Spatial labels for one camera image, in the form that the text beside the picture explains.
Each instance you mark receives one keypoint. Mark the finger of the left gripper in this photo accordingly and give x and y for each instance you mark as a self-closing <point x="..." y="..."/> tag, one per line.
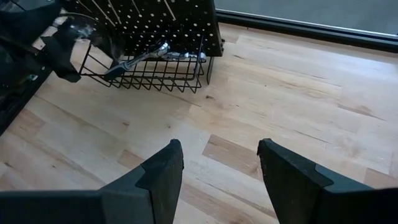
<point x="28" y="18"/>
<point x="60" y="56"/>

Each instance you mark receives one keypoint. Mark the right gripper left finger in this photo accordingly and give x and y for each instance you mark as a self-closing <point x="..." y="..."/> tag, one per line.
<point x="149" y="193"/>

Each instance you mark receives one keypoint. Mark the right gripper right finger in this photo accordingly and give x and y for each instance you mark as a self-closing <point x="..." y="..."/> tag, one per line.
<point x="304" y="193"/>

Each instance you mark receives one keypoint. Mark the silver ratchet wrench black grip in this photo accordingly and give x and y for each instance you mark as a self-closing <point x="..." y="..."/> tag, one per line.
<point x="136" y="59"/>

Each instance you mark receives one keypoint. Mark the black metal pegboard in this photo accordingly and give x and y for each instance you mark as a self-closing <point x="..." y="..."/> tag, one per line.
<point x="192" y="31"/>

